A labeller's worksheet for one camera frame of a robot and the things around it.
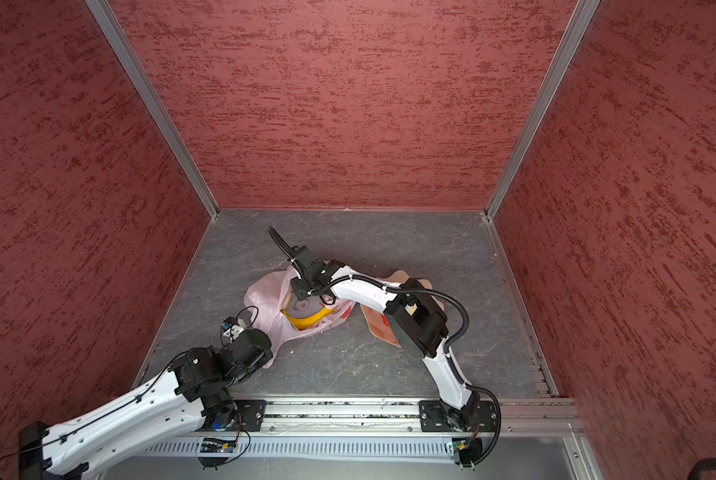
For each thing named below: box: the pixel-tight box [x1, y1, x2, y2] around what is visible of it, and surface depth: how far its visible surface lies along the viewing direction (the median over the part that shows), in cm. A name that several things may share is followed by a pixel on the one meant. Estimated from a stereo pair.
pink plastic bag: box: [244, 265, 356, 368], surface depth 76 cm
